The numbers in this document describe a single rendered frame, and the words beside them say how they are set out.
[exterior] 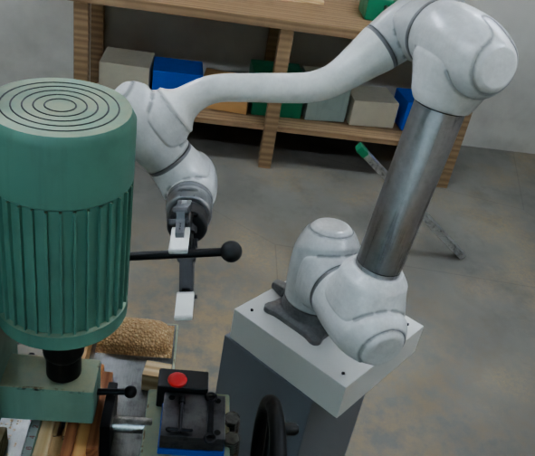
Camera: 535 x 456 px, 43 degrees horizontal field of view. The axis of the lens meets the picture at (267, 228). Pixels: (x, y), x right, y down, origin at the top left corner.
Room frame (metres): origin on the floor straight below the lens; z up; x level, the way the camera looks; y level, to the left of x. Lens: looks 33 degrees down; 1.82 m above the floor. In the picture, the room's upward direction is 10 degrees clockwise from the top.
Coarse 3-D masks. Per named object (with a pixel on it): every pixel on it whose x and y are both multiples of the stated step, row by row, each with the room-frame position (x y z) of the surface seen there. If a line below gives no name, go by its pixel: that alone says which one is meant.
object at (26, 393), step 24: (24, 360) 0.73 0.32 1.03; (96, 360) 0.75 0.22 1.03; (0, 384) 0.68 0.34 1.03; (24, 384) 0.68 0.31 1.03; (48, 384) 0.69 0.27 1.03; (72, 384) 0.70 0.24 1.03; (96, 384) 0.71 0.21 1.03; (24, 408) 0.68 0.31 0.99; (48, 408) 0.68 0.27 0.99; (72, 408) 0.69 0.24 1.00; (96, 408) 0.72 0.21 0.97
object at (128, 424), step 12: (108, 384) 0.75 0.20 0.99; (108, 396) 0.72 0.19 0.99; (108, 408) 0.70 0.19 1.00; (108, 420) 0.68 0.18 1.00; (120, 420) 0.71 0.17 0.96; (132, 420) 0.71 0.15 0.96; (144, 420) 0.72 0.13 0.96; (108, 432) 0.67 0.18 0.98; (132, 432) 0.70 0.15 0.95; (108, 444) 0.67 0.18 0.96
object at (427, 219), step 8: (360, 144) 2.82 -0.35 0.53; (360, 152) 2.79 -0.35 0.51; (368, 152) 2.82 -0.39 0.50; (368, 160) 2.79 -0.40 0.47; (376, 160) 2.82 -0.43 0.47; (376, 168) 2.80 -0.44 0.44; (384, 168) 2.83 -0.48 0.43; (384, 176) 2.80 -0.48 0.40; (424, 216) 2.83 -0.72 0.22; (432, 224) 2.83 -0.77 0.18; (440, 232) 2.84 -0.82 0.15; (448, 240) 2.84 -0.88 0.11; (456, 248) 2.85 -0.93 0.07; (464, 256) 2.85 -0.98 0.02
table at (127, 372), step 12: (168, 324) 1.01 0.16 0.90; (108, 360) 0.89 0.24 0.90; (120, 360) 0.89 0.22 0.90; (132, 360) 0.90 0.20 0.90; (144, 360) 0.91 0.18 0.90; (156, 360) 0.91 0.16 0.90; (168, 360) 0.92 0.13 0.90; (120, 372) 0.87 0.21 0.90; (132, 372) 0.87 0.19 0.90; (120, 384) 0.84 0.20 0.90; (132, 384) 0.84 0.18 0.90; (120, 396) 0.81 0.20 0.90; (144, 396) 0.82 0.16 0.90; (120, 408) 0.79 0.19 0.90; (132, 408) 0.79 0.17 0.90; (144, 408) 0.80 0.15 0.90; (120, 432) 0.74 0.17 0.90; (120, 444) 0.71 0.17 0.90; (132, 444) 0.72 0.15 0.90
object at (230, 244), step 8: (208, 248) 0.89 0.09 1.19; (216, 248) 0.89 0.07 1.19; (224, 248) 0.88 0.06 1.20; (232, 248) 0.88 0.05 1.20; (240, 248) 0.89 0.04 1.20; (136, 256) 0.86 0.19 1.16; (144, 256) 0.86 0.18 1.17; (152, 256) 0.87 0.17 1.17; (160, 256) 0.87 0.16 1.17; (168, 256) 0.87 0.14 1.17; (176, 256) 0.87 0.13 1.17; (184, 256) 0.87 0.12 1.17; (192, 256) 0.87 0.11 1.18; (200, 256) 0.88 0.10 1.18; (208, 256) 0.88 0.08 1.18; (216, 256) 0.88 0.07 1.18; (224, 256) 0.87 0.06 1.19; (232, 256) 0.87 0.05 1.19; (240, 256) 0.88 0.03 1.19
